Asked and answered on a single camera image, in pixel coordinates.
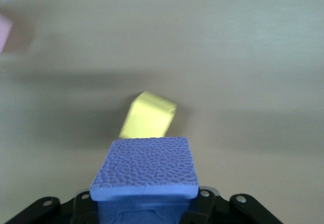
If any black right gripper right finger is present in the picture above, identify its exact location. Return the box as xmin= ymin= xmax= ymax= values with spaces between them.
xmin=181 ymin=188 xmax=281 ymax=224

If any brown paper table cover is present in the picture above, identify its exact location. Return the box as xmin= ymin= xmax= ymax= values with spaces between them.
xmin=0 ymin=0 xmax=324 ymax=224

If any pink foam cube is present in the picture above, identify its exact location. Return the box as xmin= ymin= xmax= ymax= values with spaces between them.
xmin=0 ymin=15 xmax=13 ymax=54

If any yellow foam cube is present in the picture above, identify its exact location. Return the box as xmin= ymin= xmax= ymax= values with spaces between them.
xmin=118 ymin=90 xmax=178 ymax=139

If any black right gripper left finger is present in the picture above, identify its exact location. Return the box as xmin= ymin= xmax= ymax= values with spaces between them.
xmin=5 ymin=190 xmax=102 ymax=224

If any purple foam cube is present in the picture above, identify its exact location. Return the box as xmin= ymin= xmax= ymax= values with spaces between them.
xmin=90 ymin=136 xmax=199 ymax=224

